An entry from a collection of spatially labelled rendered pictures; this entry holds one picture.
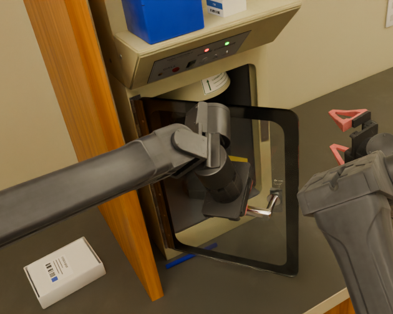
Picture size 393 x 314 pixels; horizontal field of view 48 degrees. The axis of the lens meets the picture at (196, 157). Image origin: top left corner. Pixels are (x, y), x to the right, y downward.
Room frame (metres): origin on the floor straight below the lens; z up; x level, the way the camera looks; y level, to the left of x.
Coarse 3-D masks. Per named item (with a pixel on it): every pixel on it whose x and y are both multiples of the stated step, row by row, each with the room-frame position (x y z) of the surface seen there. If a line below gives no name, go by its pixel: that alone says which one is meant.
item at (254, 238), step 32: (256, 128) 0.64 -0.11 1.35; (288, 128) 0.61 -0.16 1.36; (256, 160) 0.64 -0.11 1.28; (288, 160) 0.61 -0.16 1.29; (192, 192) 0.71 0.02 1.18; (256, 192) 0.64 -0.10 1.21; (288, 192) 0.61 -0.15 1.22; (192, 224) 0.71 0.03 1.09; (224, 224) 0.68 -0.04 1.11; (256, 224) 0.64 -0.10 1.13; (288, 224) 0.61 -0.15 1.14; (224, 256) 0.68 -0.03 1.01; (256, 256) 0.65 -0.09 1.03; (288, 256) 0.61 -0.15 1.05
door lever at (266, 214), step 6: (270, 198) 0.63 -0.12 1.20; (276, 198) 0.62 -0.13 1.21; (270, 204) 0.61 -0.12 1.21; (276, 204) 0.62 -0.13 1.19; (252, 210) 0.60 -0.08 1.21; (258, 210) 0.60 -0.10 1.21; (264, 210) 0.59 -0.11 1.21; (270, 210) 0.59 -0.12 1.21; (252, 216) 0.60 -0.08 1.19; (258, 216) 0.59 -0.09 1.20; (264, 216) 0.58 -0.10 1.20; (270, 216) 0.58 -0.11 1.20
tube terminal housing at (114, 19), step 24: (96, 0) 0.81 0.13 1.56; (120, 0) 0.77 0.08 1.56; (96, 24) 0.85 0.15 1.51; (120, 24) 0.77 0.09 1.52; (264, 48) 0.89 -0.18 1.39; (120, 72) 0.77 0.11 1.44; (192, 72) 0.82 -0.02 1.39; (216, 72) 0.84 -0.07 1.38; (264, 72) 0.89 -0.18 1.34; (120, 96) 0.80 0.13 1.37; (144, 96) 0.77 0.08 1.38; (264, 96) 0.89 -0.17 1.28; (120, 120) 0.85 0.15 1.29; (144, 192) 0.81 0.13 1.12
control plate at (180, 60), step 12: (240, 36) 0.76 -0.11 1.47; (204, 48) 0.73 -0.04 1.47; (216, 48) 0.76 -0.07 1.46; (228, 48) 0.78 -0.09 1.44; (168, 60) 0.71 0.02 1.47; (180, 60) 0.73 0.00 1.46; (192, 60) 0.75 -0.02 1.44; (204, 60) 0.78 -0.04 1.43; (156, 72) 0.72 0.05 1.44; (168, 72) 0.75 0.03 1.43
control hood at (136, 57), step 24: (264, 0) 0.82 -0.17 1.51; (288, 0) 0.80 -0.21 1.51; (216, 24) 0.73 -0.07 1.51; (240, 24) 0.73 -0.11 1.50; (264, 24) 0.77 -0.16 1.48; (120, 48) 0.73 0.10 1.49; (144, 48) 0.67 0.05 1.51; (168, 48) 0.68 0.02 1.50; (192, 48) 0.72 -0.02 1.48; (240, 48) 0.81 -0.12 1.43; (144, 72) 0.71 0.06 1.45
